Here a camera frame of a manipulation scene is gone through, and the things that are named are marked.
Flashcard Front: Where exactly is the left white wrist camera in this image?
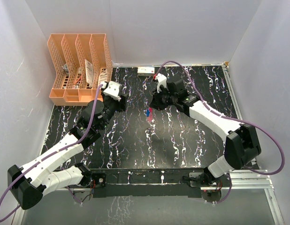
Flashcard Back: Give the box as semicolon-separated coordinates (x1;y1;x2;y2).
100;81;123;102

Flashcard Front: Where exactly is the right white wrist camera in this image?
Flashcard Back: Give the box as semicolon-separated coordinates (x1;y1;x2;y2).
153;73;167;93

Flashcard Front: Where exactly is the white paper packet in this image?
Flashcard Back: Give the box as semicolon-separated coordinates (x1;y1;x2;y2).
84;59;94;87

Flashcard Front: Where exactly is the orange plastic file organizer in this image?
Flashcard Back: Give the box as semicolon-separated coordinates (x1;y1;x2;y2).
47;34;113;106

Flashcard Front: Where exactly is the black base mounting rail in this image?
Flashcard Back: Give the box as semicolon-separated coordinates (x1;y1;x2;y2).
80;168;231;198

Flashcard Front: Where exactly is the white labelled packet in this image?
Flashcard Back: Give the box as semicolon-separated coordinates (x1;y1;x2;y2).
98;70;108;88

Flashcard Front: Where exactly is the white small cardboard box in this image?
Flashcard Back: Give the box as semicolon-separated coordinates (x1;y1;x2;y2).
137;67;155;76

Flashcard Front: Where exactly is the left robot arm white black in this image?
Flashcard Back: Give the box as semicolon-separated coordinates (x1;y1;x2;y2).
8;91;128;210

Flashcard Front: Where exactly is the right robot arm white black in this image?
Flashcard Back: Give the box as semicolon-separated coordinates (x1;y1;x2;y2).
150;74;261;186

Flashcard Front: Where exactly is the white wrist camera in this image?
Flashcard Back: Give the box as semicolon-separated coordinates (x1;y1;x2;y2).
100;81;123;102
153;73;167;93

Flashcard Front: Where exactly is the pink strap keyring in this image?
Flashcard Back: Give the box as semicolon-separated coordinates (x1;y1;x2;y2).
147;109;153;123

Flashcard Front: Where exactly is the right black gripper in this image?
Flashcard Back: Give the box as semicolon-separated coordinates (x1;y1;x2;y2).
150;86;177;111

